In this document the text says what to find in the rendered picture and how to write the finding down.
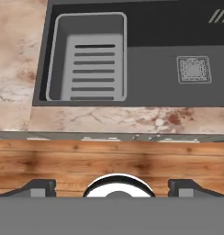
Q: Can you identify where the black and white round object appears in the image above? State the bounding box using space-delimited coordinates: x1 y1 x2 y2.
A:
83 173 156 198

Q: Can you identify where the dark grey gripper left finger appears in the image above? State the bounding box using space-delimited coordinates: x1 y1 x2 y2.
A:
0 179 57 198

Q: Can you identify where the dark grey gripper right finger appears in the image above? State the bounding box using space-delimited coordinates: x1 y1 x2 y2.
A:
167 179 224 198

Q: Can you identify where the grey slotted sink basket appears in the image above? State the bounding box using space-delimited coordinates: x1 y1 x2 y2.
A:
45 11 129 103

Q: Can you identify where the dark grey kitchen sink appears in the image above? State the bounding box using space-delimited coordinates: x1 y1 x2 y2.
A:
31 0 224 108

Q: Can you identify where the square grey sink drain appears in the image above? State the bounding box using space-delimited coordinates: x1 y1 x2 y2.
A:
176 55 213 84

